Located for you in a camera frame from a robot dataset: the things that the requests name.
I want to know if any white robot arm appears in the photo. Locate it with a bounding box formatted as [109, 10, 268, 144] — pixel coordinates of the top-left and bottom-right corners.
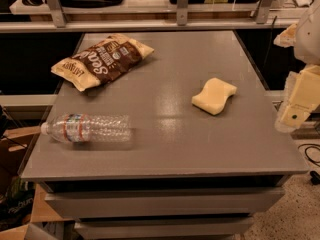
[273, 0, 320, 133]

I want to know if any grey drawer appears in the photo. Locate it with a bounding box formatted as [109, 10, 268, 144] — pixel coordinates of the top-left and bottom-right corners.
[45, 187, 284, 219]
[75, 217, 253, 240]

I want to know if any metal shelf rail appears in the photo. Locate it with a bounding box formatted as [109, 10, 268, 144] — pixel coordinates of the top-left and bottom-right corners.
[0, 0, 305, 33]

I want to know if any black cable on floor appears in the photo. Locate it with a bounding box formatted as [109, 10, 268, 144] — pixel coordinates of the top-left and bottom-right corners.
[297, 143, 320, 186]

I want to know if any clear plastic water bottle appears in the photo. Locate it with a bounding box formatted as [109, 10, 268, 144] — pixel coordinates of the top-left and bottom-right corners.
[41, 113, 132, 143]

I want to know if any grey drawer cabinet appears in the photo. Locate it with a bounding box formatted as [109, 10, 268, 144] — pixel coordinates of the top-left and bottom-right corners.
[22, 31, 308, 224]

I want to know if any yellow sponge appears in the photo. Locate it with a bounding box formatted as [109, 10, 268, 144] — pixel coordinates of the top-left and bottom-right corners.
[191, 78, 237, 115]

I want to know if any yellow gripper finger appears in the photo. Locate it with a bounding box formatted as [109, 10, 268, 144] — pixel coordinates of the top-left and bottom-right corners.
[273, 23, 297, 48]
[275, 65, 320, 133]

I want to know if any brown chip bag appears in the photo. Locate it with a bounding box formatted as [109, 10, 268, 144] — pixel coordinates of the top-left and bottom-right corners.
[51, 33, 154, 92]

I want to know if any upper grey drawer front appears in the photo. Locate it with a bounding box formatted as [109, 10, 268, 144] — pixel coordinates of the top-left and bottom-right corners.
[45, 187, 284, 219]

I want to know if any cardboard box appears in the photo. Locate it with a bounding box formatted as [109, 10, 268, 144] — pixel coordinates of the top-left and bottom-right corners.
[0, 126, 70, 240]

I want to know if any lower grey drawer front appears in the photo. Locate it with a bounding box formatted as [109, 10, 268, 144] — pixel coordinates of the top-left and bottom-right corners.
[75, 217, 253, 240]

